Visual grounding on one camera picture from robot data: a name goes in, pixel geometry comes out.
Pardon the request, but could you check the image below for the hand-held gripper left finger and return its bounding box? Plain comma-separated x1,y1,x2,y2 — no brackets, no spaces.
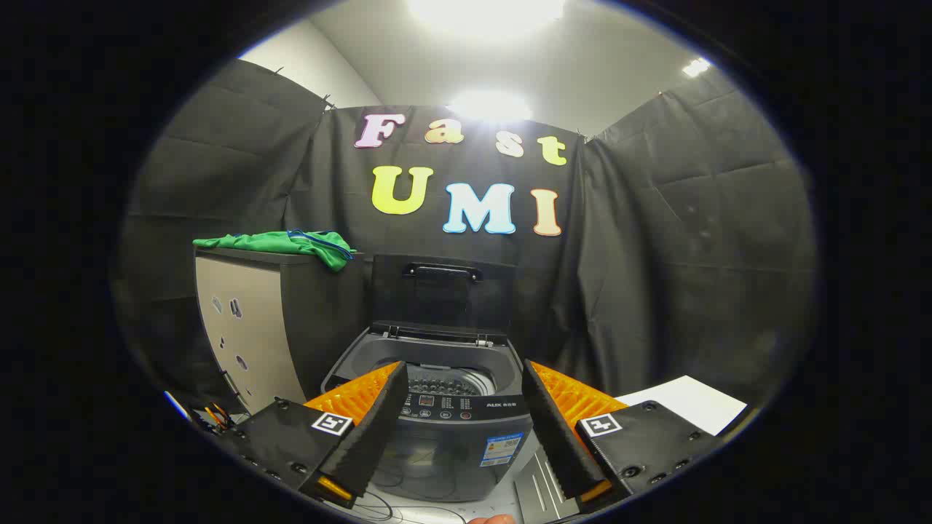
218,360,410,510

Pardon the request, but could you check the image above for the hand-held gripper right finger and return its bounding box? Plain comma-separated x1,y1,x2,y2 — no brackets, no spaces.
521,359,729,514

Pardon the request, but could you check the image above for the grey washing machine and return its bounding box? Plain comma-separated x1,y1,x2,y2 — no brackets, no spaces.
320,320,536,503

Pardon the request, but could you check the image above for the dark washing machine lid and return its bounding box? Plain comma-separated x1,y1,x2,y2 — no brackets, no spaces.
371,255,518,343

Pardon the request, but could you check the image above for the green polo shirt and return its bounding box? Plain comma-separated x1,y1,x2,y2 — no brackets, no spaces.
192,230,358,273

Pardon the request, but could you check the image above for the grey metal floor plate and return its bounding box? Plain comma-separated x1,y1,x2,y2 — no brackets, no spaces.
510,444,583,521

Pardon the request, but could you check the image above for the white flat sheet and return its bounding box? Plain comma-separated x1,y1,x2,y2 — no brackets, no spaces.
615,375,749,436

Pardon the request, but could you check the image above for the grey cabinet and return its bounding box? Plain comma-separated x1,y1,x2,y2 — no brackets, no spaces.
193,246,374,416

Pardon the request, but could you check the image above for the black backdrop cloth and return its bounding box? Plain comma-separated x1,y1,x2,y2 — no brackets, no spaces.
109,58,820,408

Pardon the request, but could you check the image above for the round ceiling light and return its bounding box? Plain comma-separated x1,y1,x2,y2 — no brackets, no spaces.
446,90,534,122

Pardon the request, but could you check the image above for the large ceiling light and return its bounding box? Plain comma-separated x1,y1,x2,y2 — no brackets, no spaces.
406,0,567,39

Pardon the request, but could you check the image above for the bundle of coloured wires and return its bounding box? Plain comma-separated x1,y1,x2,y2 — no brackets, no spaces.
164,389,237,434

